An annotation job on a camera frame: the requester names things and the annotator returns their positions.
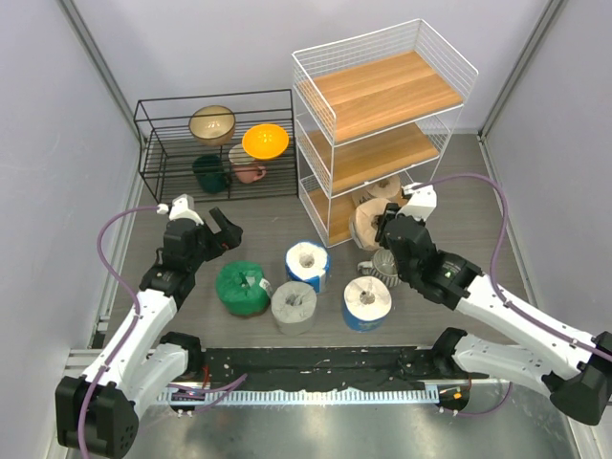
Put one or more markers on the black wire rack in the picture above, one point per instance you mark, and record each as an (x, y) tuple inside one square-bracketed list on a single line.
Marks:
[(167, 149)]

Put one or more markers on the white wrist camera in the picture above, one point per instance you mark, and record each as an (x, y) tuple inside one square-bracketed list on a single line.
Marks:
[(421, 200), (181, 207)]

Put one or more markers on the dark green mug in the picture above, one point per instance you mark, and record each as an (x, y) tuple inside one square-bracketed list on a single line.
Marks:
[(211, 174)]

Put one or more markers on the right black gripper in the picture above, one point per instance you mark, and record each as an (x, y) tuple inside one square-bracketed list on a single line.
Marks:
[(390, 210)]

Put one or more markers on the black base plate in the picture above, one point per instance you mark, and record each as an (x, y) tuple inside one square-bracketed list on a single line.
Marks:
[(321, 369)]

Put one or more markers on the white wire three-tier shelf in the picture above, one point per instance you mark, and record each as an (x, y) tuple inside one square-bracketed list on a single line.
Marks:
[(372, 107)]

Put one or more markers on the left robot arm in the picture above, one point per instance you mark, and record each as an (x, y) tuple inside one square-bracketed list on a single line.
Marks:
[(99, 411)]

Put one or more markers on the blue paper roll with pictures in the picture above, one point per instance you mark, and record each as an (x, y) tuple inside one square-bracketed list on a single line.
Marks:
[(366, 302)]

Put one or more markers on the blue white paper roll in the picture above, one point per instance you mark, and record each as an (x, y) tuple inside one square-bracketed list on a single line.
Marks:
[(308, 262)]

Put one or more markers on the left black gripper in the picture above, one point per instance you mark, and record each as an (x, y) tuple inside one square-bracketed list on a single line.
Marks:
[(229, 235)]

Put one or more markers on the green wrapped paper roll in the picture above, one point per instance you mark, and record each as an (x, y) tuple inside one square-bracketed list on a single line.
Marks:
[(243, 289)]

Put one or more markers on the orange bowl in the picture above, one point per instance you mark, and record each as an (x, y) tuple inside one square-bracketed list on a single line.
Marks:
[(265, 141)]

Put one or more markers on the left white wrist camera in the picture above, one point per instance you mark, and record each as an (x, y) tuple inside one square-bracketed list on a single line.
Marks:
[(181, 207)]

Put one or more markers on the tan glossy bowl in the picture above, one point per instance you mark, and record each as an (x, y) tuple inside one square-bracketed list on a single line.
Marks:
[(212, 125)]

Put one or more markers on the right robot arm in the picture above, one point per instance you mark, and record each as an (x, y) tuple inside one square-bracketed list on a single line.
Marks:
[(570, 367)]

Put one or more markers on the grey wrapped paper roll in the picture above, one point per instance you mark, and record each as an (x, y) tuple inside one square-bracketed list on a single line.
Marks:
[(294, 306)]

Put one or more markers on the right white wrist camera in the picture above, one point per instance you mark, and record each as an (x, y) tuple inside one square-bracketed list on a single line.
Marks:
[(421, 200)]

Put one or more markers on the grey ribbed mug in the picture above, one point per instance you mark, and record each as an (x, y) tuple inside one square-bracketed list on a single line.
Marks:
[(382, 266)]

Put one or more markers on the pink mug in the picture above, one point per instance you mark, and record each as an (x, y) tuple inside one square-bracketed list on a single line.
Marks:
[(245, 167)]

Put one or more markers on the brown paper roll with print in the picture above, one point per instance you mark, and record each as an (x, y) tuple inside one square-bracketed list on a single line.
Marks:
[(388, 188)]

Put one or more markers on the aluminium front rail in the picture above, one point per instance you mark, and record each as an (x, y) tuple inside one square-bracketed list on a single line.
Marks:
[(188, 392)]

